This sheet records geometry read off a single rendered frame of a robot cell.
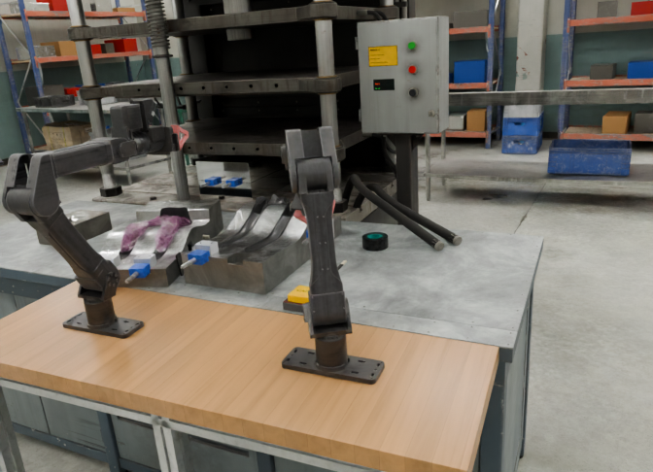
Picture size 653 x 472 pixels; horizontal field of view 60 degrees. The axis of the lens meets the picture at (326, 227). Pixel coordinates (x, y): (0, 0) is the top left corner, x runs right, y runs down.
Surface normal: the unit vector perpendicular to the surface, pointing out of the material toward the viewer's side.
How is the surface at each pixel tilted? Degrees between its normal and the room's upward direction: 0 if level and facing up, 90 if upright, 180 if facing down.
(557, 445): 1
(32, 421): 90
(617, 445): 0
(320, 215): 75
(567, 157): 92
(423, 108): 90
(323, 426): 0
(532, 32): 90
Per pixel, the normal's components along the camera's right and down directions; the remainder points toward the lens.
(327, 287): 0.11, 0.05
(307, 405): -0.07, -0.95
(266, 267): 0.90, 0.07
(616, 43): -0.47, 0.30
